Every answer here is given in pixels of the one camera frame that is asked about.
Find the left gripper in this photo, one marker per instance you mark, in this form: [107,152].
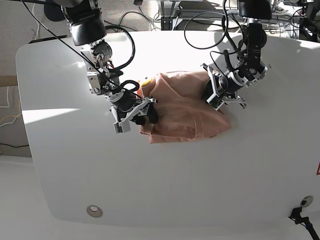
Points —
[222,85]

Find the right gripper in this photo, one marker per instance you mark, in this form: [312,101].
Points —
[122,106]

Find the salmon pink T-shirt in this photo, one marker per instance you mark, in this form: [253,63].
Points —
[183,116]

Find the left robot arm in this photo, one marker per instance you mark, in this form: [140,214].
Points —
[244,65]

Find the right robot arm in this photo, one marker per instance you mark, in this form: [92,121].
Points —
[88,31]

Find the left table grommet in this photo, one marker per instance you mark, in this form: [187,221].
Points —
[94,211]

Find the table grommet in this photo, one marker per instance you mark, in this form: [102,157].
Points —
[94,211]
[306,201]

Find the red warning sticker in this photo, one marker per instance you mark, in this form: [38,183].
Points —
[318,170]

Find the right table grommet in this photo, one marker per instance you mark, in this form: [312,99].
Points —
[306,201]

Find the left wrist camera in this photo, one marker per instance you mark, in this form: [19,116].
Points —
[215,101]

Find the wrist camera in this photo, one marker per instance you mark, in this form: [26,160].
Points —
[215,101]
[122,127]

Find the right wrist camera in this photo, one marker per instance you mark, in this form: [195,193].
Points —
[122,127]

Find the silver aluminium frame profile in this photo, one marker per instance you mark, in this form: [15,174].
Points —
[173,12]

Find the black clamp mount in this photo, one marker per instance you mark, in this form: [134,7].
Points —
[305,221]

